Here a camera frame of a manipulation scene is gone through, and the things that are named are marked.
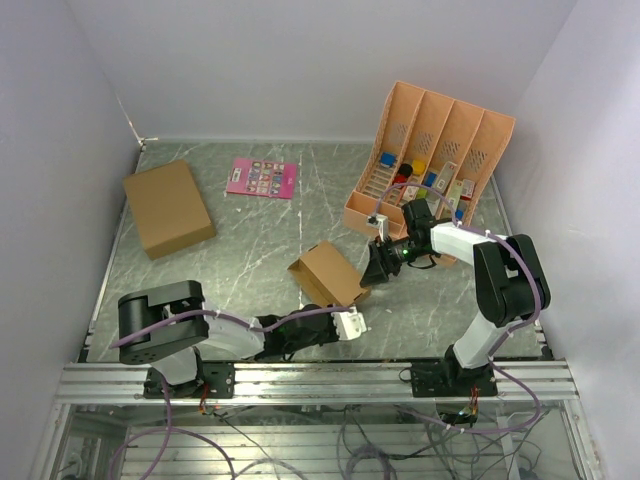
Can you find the blue block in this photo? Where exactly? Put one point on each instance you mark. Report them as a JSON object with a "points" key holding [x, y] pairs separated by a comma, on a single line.
{"points": [[387, 159]]}

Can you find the pink sticker sheet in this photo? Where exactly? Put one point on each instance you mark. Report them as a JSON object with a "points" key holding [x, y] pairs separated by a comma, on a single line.
{"points": [[262, 178]]}

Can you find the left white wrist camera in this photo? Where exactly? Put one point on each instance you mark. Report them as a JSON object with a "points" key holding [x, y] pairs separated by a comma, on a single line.
{"points": [[350, 324]]}

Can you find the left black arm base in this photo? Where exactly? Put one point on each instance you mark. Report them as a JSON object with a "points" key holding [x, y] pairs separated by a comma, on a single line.
{"points": [[214, 380]]}

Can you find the white card box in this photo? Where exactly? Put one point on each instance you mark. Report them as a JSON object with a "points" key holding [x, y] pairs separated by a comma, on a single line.
{"points": [[444, 177]]}

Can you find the closed brown cardboard box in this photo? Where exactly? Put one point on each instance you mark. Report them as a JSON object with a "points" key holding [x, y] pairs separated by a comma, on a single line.
{"points": [[168, 209]]}

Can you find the yellow block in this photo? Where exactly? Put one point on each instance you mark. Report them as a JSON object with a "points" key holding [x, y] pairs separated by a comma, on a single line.
{"points": [[418, 167]]}

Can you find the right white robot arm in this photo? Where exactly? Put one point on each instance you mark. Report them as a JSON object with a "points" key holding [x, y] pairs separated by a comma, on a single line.
{"points": [[510, 284]]}

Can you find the orange plastic file organizer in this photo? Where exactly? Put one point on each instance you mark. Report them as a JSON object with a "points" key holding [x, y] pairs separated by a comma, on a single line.
{"points": [[418, 124]]}

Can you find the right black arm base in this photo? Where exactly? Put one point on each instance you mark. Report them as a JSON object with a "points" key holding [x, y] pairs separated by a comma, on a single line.
{"points": [[441, 378]]}

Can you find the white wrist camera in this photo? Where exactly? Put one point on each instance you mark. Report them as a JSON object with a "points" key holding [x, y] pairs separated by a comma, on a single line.
{"points": [[381, 223], [350, 324]]}

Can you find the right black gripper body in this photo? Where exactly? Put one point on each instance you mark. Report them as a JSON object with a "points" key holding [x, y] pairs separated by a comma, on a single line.
{"points": [[396, 252]]}

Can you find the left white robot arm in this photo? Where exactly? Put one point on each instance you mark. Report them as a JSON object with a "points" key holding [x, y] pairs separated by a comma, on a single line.
{"points": [[168, 327]]}

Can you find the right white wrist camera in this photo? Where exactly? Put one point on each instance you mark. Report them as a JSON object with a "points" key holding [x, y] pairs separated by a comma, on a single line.
{"points": [[381, 223]]}

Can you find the aluminium mounting rail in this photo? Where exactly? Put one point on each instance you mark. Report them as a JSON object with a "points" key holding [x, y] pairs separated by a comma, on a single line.
{"points": [[309, 383]]}

